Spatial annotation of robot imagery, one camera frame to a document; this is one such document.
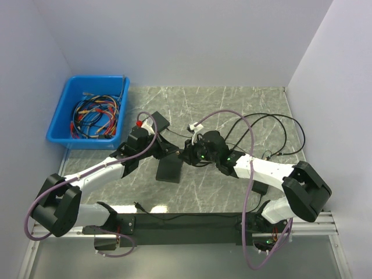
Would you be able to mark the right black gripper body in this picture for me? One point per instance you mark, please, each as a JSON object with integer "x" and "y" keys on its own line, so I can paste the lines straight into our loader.
{"x": 197, "y": 152}

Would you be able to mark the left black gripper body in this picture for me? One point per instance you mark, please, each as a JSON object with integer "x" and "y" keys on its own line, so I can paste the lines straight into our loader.
{"x": 159, "y": 150}

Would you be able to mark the black network switch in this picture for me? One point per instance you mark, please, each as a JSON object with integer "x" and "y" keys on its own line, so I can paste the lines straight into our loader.
{"x": 169, "y": 169}
{"x": 159, "y": 121}

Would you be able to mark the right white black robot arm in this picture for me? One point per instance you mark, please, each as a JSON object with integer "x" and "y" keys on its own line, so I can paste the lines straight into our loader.
{"x": 305, "y": 192}

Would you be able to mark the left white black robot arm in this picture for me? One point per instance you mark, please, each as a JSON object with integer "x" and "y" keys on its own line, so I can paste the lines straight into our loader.
{"x": 58, "y": 205}

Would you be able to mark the black power adapter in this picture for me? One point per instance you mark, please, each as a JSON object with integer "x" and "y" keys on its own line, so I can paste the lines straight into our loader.
{"x": 260, "y": 188}

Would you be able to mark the blue plastic bin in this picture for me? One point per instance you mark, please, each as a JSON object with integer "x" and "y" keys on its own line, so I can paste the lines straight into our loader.
{"x": 90, "y": 113}

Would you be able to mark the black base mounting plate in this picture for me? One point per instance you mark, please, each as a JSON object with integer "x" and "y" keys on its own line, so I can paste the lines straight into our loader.
{"x": 187, "y": 228}

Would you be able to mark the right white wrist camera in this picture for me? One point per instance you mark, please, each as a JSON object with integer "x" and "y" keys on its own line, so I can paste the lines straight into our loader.
{"x": 194, "y": 129}

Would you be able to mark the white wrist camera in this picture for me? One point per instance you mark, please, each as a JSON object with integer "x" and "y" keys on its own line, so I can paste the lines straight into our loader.
{"x": 146, "y": 124}
{"x": 194, "y": 129}

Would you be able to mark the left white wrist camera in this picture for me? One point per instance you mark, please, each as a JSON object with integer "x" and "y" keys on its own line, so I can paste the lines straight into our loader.
{"x": 146, "y": 124}

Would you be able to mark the aluminium rail frame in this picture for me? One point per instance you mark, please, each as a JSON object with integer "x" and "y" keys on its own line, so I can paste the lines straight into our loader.
{"x": 257, "y": 118}

